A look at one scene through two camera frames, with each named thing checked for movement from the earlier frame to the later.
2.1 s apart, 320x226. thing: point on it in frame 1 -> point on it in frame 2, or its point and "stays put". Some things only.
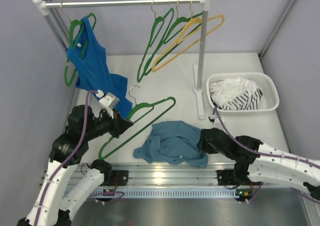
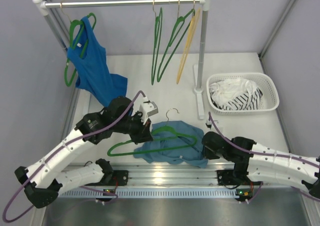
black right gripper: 204,145 -> 208,154
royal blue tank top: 92,70 stays put
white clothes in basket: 224,91 stays put
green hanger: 138,104 -> 110,152
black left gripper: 117,124 -> 143,132
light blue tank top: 173,140 stays put
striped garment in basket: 247,101 stays put
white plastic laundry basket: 241,93 stays put
